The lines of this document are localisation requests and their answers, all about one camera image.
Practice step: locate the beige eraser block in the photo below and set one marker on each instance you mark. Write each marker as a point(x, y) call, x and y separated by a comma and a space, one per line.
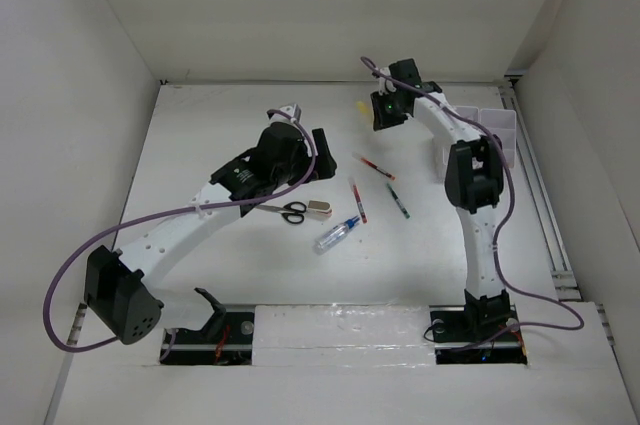
point(318, 208)

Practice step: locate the red gel pen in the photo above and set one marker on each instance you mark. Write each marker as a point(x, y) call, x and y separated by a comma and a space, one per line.
point(358, 200)
point(374, 166)

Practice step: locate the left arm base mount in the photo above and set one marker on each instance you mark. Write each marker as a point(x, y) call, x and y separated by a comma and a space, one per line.
point(218, 335)

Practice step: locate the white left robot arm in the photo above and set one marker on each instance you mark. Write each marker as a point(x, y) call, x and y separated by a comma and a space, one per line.
point(122, 287)

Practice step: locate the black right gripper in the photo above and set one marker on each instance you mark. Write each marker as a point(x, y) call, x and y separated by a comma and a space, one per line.
point(381, 119)

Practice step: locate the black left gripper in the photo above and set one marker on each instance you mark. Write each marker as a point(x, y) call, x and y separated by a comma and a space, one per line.
point(325, 165)

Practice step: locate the green gel pen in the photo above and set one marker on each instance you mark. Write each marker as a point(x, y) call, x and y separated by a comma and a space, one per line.
point(398, 201)

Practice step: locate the red gel pen upper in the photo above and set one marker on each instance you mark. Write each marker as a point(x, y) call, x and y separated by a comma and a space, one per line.
point(374, 166)

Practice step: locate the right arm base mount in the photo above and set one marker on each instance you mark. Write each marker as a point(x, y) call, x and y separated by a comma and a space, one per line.
point(456, 343)

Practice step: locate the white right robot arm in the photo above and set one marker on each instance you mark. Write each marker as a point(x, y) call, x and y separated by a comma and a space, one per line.
point(474, 182)

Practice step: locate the black handled scissors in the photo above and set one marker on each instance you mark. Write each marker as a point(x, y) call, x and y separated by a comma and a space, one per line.
point(293, 212)

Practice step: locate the white divided organizer left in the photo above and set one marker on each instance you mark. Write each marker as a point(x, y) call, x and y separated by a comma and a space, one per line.
point(441, 152)

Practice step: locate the yellow highlighter pen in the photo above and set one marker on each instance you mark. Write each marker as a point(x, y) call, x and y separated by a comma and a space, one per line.
point(364, 109)

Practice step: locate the clear glue bottle blue cap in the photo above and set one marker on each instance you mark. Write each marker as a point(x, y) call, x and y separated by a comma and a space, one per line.
point(335, 235)

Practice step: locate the red gel pen lower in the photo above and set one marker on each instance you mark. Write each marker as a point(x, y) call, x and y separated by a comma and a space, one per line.
point(358, 200)

